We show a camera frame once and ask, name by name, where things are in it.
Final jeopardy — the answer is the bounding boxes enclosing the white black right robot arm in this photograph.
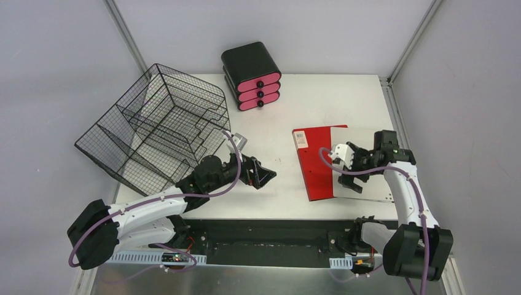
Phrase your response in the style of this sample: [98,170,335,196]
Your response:
[329,130,453,281]

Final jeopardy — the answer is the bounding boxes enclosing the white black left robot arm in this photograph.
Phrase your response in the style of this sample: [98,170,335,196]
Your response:
[67,153,276,270]

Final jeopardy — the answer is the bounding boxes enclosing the white binder cover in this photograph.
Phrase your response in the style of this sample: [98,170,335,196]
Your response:
[330,127,394,203]

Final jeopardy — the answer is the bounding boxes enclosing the red binder folder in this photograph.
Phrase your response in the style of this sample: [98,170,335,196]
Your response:
[292,125,334,202]

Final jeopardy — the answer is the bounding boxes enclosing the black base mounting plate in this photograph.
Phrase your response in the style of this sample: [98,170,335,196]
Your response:
[165,217,371,268]

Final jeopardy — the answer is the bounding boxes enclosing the pink top drawer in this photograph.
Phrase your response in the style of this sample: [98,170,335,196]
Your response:
[236,72,281,93]

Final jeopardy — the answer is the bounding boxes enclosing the black drawer cabinet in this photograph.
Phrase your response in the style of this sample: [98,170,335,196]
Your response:
[221,41,281,107]

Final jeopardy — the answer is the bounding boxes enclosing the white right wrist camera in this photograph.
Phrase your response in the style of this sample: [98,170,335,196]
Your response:
[329,144,355,170]

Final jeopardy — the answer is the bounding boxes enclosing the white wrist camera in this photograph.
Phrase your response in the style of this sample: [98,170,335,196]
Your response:
[226,132,248,157]
[329,144,355,170]

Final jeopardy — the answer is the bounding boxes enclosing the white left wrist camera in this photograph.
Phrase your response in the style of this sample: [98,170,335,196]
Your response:
[226,132,248,157]

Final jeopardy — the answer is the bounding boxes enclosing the black wire mesh tray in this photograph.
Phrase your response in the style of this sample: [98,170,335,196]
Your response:
[74,63,230,196]

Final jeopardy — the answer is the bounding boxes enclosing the white cable duct right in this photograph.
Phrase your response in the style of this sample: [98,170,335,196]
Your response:
[329,256,353,270]

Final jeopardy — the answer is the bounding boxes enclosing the white cable duct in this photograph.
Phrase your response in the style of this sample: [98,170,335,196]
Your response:
[329,256,353,270]
[106,250,194,266]

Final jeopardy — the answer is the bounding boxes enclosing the white cable duct left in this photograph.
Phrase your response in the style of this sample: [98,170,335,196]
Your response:
[106,250,194,266]

